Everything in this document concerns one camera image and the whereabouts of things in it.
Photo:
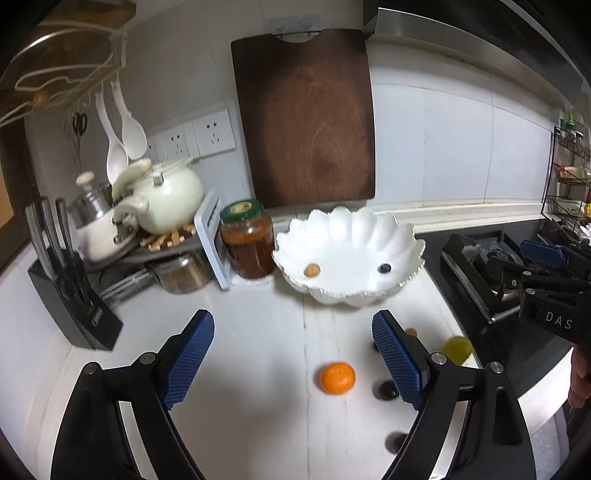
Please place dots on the steel lidded pot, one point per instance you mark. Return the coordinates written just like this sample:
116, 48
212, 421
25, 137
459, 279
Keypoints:
99, 236

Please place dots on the white scalloped fruit bowl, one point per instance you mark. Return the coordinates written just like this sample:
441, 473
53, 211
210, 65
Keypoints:
349, 246

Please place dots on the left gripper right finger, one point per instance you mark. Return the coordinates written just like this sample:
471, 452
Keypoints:
494, 442

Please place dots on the black knife block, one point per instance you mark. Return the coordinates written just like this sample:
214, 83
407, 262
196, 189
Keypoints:
61, 281

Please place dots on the glass jar green lid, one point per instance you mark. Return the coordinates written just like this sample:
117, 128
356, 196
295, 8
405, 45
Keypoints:
247, 234

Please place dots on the white rack end panel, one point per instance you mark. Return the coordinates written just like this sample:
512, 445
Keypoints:
207, 221

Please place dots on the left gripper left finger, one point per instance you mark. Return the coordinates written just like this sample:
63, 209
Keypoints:
92, 442

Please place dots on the black wire spice rack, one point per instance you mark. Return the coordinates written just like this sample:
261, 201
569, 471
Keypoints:
567, 191

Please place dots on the steel pot lower shelf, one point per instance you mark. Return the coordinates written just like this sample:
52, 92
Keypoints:
182, 274

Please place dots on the dark wooden cutting board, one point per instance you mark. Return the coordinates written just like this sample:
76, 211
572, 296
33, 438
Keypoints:
307, 117

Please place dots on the right human hand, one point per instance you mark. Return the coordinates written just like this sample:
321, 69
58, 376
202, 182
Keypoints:
580, 386

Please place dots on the white wire wall shelf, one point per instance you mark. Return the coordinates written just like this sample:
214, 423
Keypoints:
75, 47

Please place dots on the blueberry in bowl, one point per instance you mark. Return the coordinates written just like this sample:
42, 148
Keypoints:
385, 268

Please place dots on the black gas stove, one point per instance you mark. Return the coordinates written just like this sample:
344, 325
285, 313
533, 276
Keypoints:
488, 312

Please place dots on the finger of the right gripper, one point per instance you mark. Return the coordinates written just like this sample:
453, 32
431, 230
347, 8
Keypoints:
504, 271
541, 253

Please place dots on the white rice spoon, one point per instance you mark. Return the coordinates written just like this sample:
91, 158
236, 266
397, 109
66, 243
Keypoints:
133, 136

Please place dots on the steel range hood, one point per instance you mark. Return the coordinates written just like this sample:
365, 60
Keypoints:
508, 38

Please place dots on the dark purple plum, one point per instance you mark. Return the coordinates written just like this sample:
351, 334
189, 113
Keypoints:
385, 390

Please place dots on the black kitchen scissors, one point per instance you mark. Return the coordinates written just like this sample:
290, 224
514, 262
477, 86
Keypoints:
79, 126

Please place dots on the cream ceramic teapot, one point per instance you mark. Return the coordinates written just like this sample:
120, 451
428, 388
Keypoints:
161, 197

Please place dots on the tan longan in bowl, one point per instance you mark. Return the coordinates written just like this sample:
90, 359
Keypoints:
312, 270

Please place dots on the white wall socket panel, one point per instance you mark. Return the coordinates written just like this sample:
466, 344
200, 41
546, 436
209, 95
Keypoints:
205, 136

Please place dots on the green yellow plum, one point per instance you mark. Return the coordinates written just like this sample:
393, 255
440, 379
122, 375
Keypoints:
458, 349

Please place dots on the orange tangerine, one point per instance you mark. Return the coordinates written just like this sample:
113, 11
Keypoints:
337, 378

